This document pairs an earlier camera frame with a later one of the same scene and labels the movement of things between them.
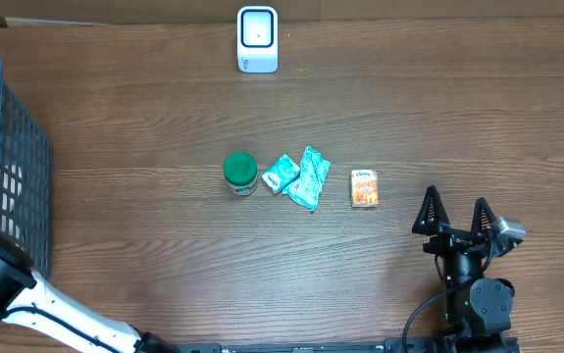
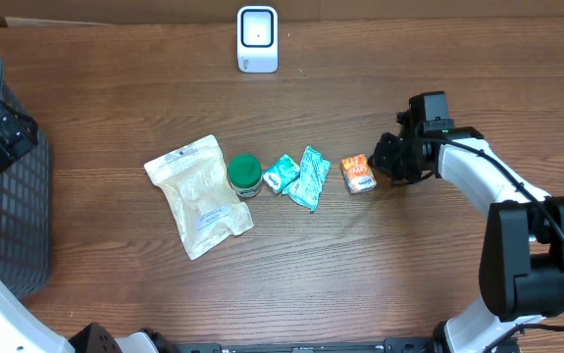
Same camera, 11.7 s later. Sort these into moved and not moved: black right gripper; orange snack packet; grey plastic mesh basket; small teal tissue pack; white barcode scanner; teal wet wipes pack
Moved: black right gripper; orange snack packet
Not moved: small teal tissue pack; teal wet wipes pack; white barcode scanner; grey plastic mesh basket
